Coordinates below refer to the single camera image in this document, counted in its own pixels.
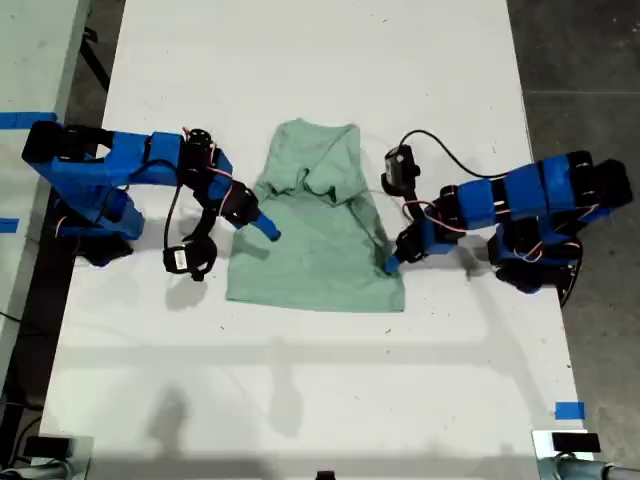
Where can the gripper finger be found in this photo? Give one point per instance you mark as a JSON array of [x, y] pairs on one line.
[[394, 265]]

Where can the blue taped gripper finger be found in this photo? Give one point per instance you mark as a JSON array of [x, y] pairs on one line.
[[265, 227]]

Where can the pale green T-shirt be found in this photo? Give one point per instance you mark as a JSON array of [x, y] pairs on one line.
[[310, 260]]

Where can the blue and black arm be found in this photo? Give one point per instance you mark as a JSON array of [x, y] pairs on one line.
[[525, 192], [115, 165]]

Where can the black metal strut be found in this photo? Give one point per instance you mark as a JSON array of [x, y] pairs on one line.
[[97, 62]]

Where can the blue tape patch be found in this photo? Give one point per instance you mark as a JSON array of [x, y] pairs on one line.
[[570, 411]]

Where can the long blue tape strip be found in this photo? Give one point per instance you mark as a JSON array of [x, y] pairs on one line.
[[25, 120]]

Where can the short blue tape strip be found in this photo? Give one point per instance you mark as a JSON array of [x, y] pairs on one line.
[[9, 225]]

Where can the small black box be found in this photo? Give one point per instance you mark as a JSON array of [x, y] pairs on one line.
[[47, 446], [575, 442]]

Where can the pale side table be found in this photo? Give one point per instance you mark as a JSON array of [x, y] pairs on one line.
[[30, 60]]

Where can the grey tube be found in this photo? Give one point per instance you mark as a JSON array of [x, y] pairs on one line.
[[590, 470]]

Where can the camera black stalk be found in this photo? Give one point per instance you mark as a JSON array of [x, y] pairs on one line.
[[414, 200], [204, 225]]

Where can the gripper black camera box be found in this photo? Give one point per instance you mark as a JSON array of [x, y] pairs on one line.
[[180, 260], [400, 167]]

